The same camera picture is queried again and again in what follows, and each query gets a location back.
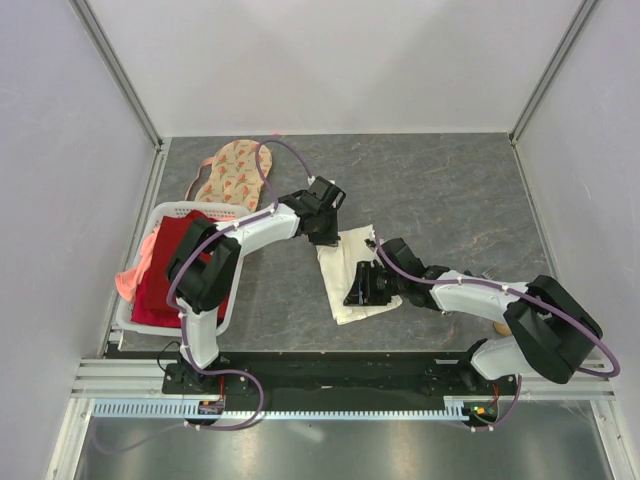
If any green handled wooden spoon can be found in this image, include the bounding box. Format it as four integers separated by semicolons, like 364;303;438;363
493;322;512;336

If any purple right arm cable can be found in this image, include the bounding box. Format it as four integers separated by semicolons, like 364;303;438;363
372;227;622;431

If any white cloth napkin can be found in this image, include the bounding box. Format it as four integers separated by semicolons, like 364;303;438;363
316;225;403;326

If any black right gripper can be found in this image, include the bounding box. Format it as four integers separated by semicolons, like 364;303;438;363
342;261;405;306

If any white slotted cable duct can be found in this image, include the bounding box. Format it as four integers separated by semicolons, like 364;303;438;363
92;398;483;421

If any red cloth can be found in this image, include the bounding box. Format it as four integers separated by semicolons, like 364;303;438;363
131;210;215;332

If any pink cloth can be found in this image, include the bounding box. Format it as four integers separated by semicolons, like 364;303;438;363
115;227;160;304

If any floral beige eye mask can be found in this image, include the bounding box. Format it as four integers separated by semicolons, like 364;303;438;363
185;139;273;212

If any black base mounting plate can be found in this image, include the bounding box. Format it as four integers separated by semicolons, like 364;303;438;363
107;349;516;401

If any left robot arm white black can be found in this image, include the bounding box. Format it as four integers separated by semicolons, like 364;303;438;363
166;177;346;393

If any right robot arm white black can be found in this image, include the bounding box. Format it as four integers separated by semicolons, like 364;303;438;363
344;238;603;394

